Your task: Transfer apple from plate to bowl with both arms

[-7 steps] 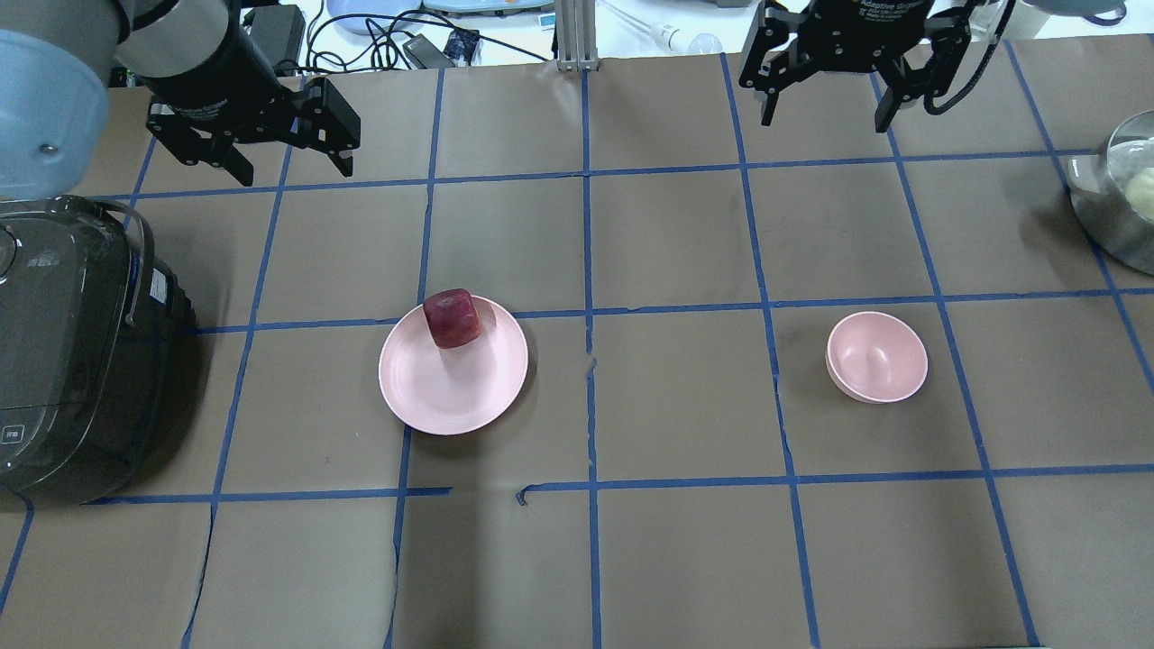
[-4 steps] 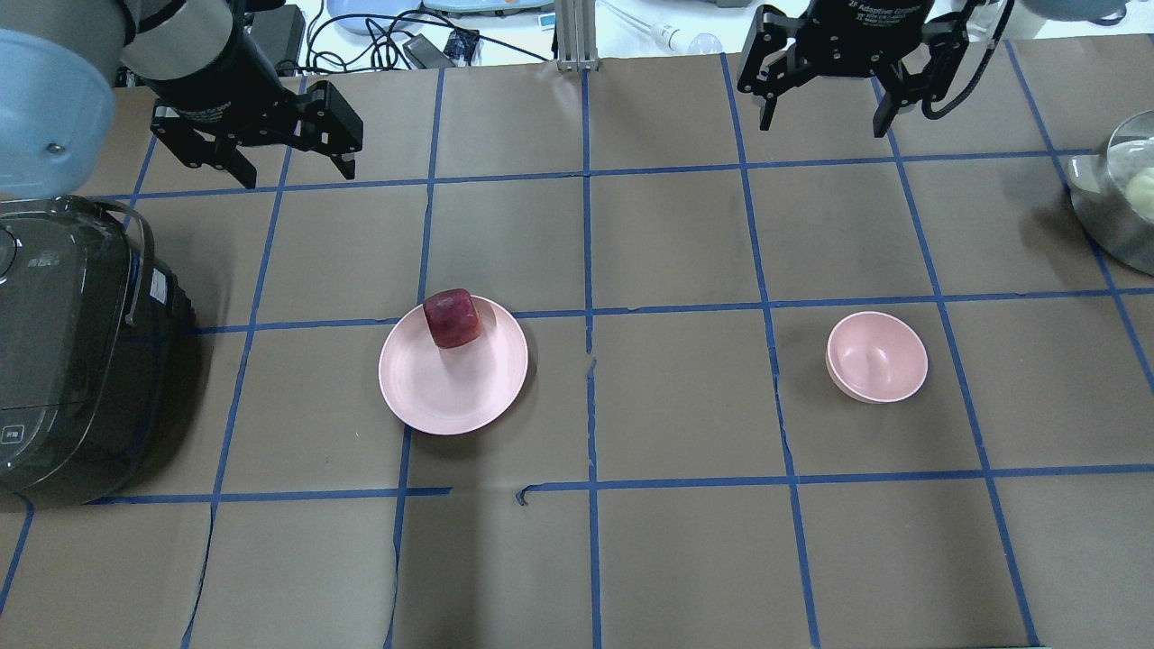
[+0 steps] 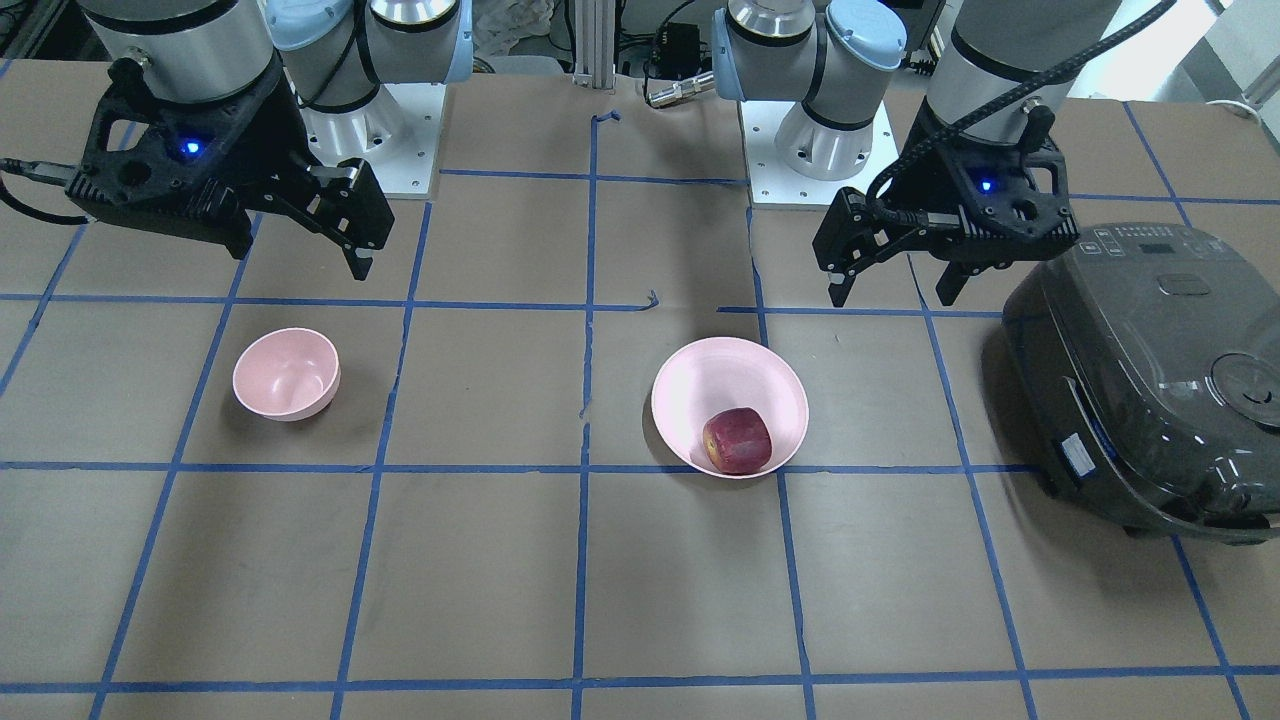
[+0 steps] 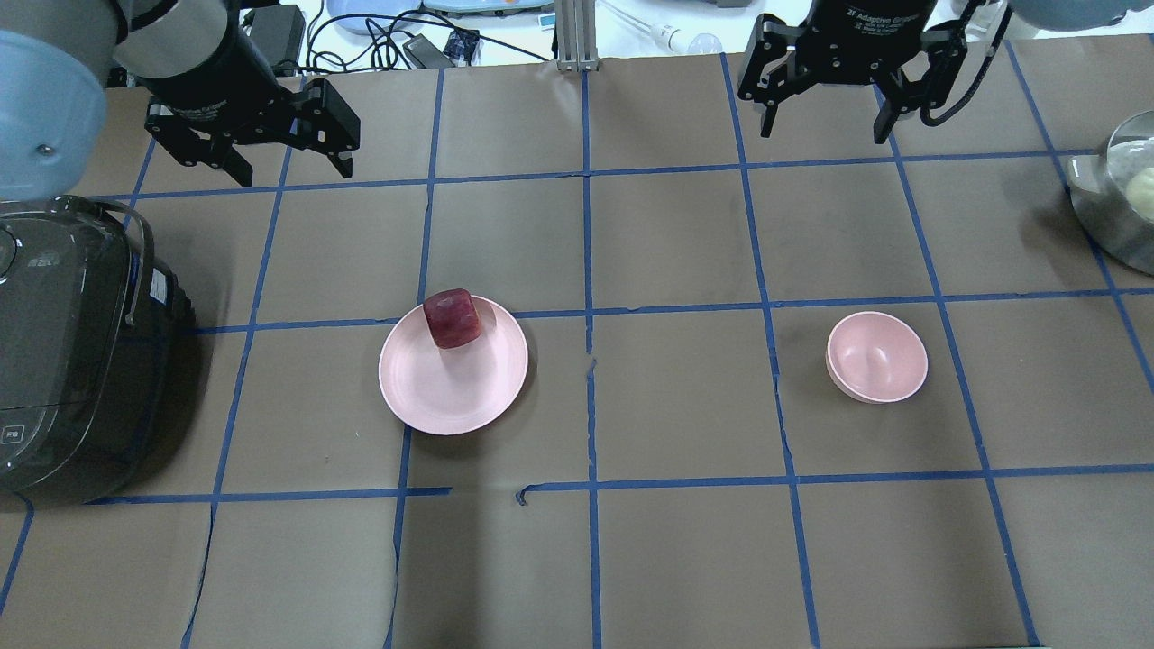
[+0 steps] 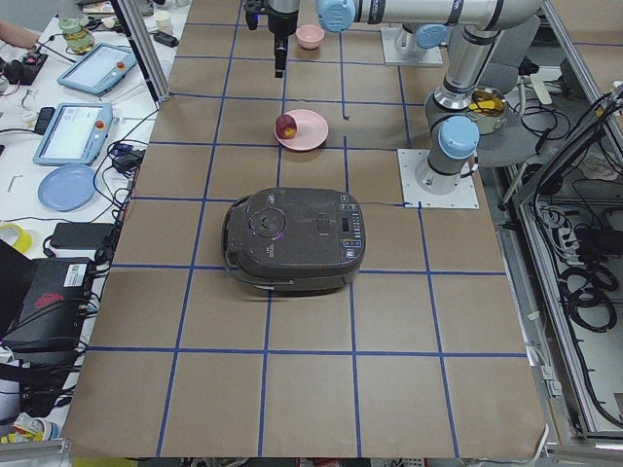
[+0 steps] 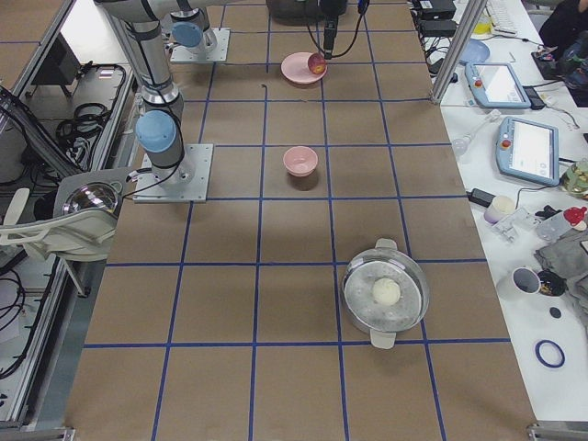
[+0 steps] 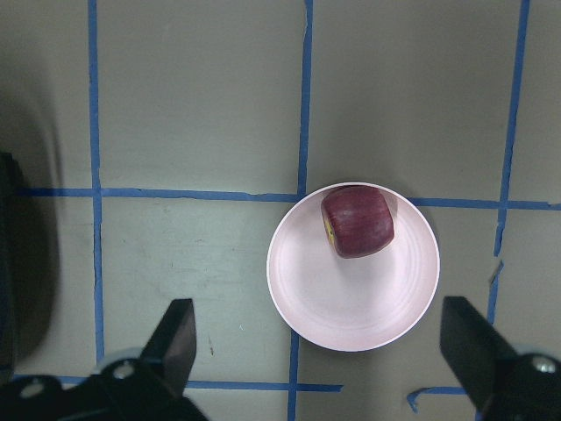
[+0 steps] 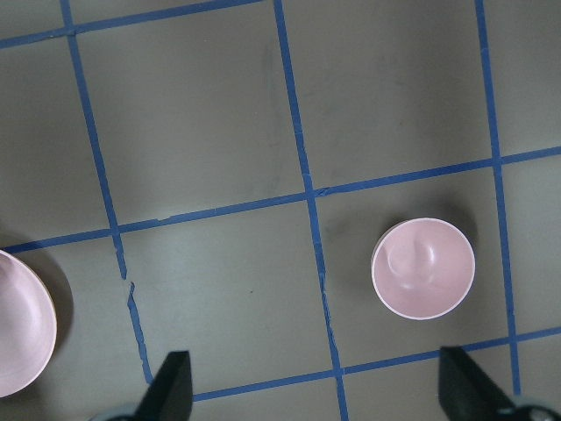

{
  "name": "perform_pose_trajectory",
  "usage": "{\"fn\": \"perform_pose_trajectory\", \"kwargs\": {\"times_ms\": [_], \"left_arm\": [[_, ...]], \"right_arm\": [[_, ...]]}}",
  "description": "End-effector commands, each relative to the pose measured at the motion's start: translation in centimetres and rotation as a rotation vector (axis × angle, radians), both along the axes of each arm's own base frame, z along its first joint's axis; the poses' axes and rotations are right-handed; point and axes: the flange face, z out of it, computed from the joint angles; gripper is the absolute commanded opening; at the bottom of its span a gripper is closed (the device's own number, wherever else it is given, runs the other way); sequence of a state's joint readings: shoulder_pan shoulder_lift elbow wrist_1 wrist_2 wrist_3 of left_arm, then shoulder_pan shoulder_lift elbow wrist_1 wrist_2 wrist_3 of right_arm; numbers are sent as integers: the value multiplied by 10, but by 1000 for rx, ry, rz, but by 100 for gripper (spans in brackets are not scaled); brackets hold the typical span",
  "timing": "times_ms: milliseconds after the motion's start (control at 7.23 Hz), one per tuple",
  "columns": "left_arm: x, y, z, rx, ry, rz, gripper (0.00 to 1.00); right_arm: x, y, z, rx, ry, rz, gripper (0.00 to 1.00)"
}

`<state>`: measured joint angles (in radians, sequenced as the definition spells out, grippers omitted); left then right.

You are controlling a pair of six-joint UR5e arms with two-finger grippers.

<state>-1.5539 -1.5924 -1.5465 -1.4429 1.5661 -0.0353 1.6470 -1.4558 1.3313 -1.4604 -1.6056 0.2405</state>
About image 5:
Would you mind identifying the black power adapter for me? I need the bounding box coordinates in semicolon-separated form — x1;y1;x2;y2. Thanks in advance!
50;223;113;250

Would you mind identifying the teach pendant tablet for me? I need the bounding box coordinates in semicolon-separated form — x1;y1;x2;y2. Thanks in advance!
33;102;113;166
56;44;137;96

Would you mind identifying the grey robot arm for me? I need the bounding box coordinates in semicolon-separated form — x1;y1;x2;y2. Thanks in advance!
315;1;542;186
401;23;448;53

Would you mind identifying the yellow tape roll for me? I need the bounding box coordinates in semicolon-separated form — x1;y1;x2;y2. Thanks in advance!
0;223;33;254

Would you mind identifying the green glass jar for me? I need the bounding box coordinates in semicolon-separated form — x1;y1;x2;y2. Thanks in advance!
58;18;94;54

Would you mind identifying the blue plate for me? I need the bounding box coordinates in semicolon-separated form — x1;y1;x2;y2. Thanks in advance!
37;163;94;212

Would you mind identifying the near teach pendant tablet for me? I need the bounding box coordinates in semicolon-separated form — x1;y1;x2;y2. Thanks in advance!
33;102;113;166

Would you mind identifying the black computer box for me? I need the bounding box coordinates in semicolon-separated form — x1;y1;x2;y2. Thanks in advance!
1;257;94;353

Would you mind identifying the pink plate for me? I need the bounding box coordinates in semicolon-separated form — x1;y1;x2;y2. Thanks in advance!
275;109;329;152

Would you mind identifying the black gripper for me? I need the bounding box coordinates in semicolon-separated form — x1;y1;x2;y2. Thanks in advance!
266;0;298;78

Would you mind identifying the red apple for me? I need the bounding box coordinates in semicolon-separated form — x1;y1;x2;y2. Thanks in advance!
275;114;298;139

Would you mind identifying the pink bowl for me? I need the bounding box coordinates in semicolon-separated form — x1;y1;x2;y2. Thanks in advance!
296;24;325;50

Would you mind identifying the aluminium frame post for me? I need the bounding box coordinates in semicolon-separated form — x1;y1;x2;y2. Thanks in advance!
111;0;170;103

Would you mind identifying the grey office chair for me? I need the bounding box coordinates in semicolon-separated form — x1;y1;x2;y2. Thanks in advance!
477;15;540;167

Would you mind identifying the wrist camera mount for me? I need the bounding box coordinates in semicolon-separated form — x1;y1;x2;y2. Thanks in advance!
243;0;266;31

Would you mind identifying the dark grey rice cooker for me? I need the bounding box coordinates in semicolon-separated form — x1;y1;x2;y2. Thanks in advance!
221;187;366;294

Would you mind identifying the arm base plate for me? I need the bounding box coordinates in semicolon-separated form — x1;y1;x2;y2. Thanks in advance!
397;149;479;209
381;27;443;68

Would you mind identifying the far teach pendant tablet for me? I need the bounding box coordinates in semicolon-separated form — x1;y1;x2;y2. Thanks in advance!
56;44;137;96

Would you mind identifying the steel pot with yellow contents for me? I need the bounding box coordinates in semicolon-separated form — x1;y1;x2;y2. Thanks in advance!
466;88;507;135

